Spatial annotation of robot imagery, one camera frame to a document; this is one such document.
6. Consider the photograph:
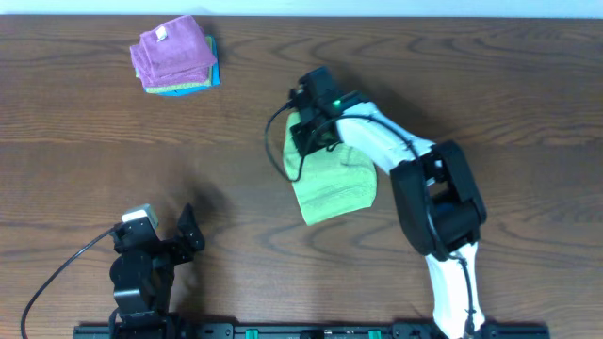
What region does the green microfiber cloth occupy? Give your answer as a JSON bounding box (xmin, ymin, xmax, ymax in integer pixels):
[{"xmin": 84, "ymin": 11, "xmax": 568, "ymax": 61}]
[{"xmin": 283, "ymin": 131, "xmax": 378, "ymax": 226}]

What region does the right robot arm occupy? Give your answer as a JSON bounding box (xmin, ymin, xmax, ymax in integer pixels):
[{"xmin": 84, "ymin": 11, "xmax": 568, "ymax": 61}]
[{"xmin": 277, "ymin": 94, "xmax": 486, "ymax": 338}]

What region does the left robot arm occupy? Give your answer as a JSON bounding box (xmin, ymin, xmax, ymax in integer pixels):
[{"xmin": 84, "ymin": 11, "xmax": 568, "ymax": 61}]
[{"xmin": 108, "ymin": 203, "xmax": 205, "ymax": 339}]

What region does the blue folded cloth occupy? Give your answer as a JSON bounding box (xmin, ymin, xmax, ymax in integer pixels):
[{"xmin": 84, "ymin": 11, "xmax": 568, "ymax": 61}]
[{"xmin": 145, "ymin": 62, "xmax": 221, "ymax": 97}]

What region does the purple folded cloth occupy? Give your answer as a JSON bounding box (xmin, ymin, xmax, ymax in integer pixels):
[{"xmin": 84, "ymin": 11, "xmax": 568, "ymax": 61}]
[{"xmin": 130, "ymin": 15, "xmax": 218, "ymax": 92}]

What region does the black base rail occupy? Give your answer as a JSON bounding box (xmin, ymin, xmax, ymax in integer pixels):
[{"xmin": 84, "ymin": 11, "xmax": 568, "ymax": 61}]
[{"xmin": 73, "ymin": 322, "xmax": 551, "ymax": 339}]

